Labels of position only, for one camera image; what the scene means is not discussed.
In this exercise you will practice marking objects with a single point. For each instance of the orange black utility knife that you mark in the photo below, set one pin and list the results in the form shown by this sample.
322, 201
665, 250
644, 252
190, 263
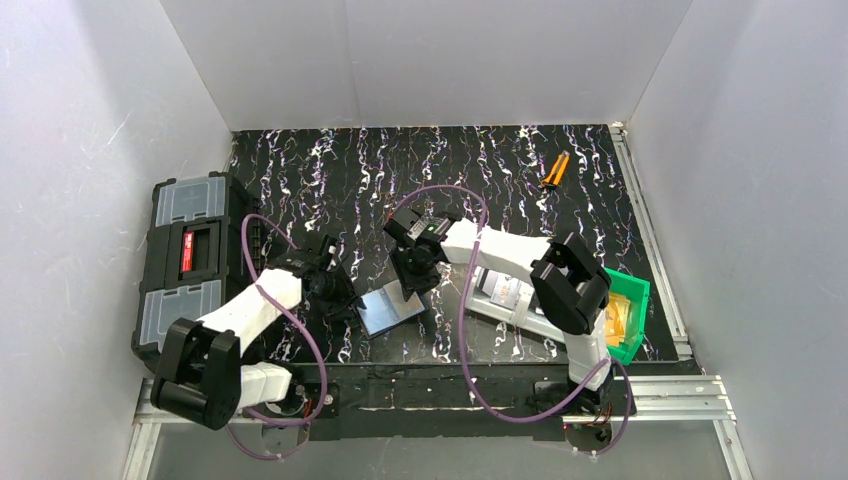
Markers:
556, 173

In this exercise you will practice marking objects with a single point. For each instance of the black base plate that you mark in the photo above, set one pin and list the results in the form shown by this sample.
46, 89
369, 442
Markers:
433, 400

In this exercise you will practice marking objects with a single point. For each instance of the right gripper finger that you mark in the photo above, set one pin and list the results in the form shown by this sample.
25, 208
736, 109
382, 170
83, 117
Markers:
405, 272
427, 279

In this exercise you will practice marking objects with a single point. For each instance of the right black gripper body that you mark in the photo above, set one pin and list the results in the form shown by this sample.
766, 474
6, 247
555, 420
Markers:
414, 268

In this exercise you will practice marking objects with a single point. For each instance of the black tool box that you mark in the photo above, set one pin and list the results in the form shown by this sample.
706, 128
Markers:
194, 261

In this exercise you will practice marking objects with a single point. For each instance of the grey bin middle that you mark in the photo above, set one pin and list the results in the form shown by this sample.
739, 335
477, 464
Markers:
533, 320

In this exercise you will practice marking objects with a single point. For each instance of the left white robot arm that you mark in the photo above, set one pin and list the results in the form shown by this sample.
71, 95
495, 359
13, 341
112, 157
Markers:
203, 375

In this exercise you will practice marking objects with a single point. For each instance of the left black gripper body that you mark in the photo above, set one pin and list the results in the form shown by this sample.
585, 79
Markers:
338, 294

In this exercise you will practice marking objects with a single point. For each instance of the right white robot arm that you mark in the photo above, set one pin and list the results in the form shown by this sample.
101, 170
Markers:
571, 286

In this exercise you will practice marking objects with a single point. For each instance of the gold cards in green bin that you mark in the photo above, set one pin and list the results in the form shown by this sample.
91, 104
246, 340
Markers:
617, 317

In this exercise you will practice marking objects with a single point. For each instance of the grey bin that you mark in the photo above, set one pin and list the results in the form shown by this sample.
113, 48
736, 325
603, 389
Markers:
533, 320
480, 303

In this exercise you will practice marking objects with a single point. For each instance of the grey bin left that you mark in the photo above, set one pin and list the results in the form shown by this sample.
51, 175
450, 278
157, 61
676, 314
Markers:
480, 303

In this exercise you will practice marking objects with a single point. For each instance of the white cards in left bin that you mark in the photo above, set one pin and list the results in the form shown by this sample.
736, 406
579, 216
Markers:
491, 282

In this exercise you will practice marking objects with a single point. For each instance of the green bin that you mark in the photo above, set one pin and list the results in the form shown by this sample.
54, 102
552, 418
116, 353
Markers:
638, 292

